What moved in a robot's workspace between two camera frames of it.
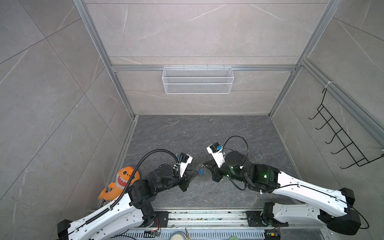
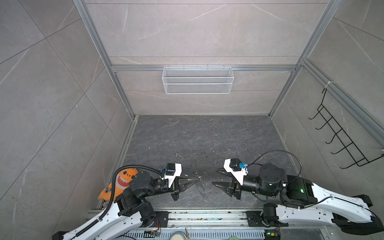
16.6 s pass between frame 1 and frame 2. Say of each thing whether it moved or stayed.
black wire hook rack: stayed
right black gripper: moved
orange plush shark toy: stayed
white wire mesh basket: stayed
